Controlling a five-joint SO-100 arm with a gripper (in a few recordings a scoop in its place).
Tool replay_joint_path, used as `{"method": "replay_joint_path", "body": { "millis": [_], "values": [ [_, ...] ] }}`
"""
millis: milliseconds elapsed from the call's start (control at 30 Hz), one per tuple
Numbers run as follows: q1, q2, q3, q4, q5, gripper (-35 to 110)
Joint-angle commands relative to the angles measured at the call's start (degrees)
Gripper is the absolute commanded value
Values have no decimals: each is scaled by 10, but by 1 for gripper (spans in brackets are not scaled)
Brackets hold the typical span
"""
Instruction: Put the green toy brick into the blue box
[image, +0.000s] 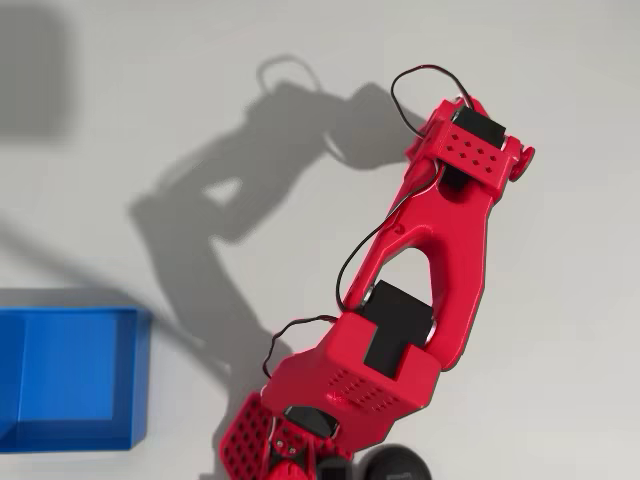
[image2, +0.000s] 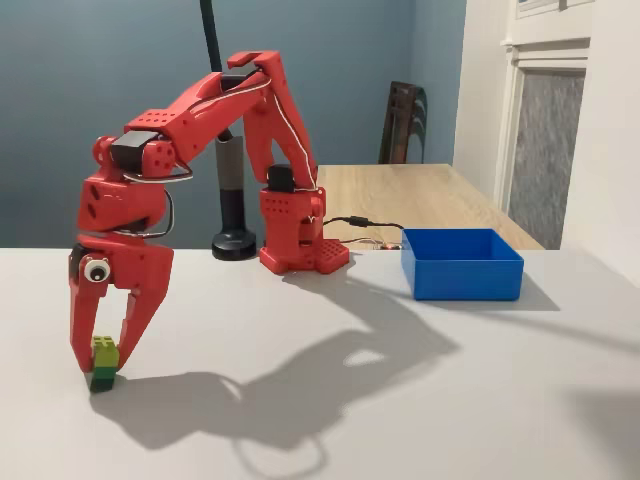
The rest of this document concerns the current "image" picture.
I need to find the blue plastic bin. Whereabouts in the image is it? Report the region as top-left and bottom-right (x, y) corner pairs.
(0, 305), (152, 454)

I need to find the black gooseneck stand round base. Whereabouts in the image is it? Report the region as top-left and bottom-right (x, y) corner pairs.
(362, 442), (432, 480)

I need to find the black red white servo cable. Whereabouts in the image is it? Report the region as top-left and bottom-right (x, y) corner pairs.
(335, 164), (446, 312)
(262, 313), (341, 380)
(390, 63), (477, 137)

